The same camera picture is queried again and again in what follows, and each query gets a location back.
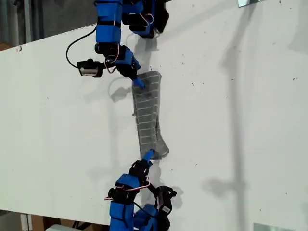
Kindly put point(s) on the short black camera stalk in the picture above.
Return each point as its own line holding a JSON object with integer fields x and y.
{"x": 108, "y": 65}
{"x": 154, "y": 188}

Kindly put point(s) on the black camera box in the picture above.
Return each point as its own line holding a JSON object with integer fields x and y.
{"x": 166, "y": 199}
{"x": 89, "y": 66}

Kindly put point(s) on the grey metal table leg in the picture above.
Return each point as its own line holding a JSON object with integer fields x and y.
{"x": 25, "y": 223}

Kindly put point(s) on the grey striped square towel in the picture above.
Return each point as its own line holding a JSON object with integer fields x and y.
{"x": 146, "y": 113}

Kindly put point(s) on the white container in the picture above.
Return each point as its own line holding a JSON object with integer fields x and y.
{"x": 57, "y": 228}

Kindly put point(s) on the grey metal pole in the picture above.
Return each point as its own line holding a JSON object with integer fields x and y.
{"x": 27, "y": 21}

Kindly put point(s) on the brown cardboard piece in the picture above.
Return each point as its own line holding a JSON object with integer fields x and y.
{"x": 3, "y": 47}

